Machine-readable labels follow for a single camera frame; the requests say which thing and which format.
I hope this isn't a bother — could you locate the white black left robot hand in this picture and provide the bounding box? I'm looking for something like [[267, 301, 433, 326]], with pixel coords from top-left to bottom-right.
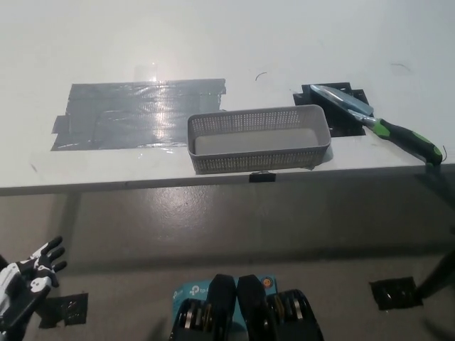
[[0, 236, 68, 333]]

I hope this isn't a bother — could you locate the garden trowel green black handle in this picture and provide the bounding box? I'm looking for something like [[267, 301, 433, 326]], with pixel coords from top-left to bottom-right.
[[309, 84, 443, 167]]

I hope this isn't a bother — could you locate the black tape patch on desk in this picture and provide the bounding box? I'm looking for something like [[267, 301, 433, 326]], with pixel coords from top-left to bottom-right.
[[293, 80, 367, 138]]

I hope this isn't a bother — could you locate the black floor tape patch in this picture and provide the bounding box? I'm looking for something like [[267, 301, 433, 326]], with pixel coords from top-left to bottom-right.
[[38, 293, 89, 328], [368, 276, 424, 311]]

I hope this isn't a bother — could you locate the teal tp-link box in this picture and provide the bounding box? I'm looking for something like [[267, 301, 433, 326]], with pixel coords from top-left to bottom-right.
[[173, 275, 282, 341]]

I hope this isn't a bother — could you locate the grey perforated plastic basket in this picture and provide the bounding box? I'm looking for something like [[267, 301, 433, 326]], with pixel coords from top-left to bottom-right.
[[187, 104, 332, 175]]

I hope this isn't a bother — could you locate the small black tape strip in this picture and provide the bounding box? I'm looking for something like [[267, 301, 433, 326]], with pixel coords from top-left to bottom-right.
[[248, 171, 277, 184]]

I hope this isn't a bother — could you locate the grey duct tape patch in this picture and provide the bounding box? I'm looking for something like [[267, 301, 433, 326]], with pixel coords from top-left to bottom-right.
[[49, 78, 228, 152]]

